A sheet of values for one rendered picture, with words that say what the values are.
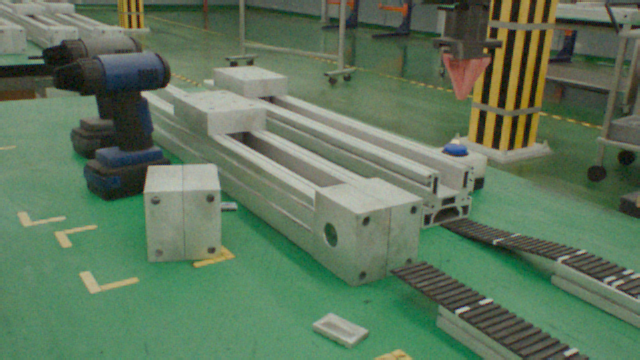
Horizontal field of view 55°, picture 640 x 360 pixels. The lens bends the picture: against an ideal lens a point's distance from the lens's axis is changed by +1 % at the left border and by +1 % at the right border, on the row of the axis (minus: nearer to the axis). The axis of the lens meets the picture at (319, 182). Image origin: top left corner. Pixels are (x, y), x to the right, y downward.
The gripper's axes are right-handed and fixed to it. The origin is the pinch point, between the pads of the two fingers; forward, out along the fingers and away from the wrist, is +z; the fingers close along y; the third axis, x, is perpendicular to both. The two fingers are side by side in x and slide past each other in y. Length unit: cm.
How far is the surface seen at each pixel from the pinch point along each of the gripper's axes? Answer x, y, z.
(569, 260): 33.2, 14.0, 12.9
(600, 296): 38.0, 14.4, 15.3
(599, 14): -265, -451, 10
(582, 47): -459, -730, 72
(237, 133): -21.7, 31.1, 8.5
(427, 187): 11.3, 16.8, 10.2
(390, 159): 3.7, 17.7, 8.0
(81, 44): -44, 50, -4
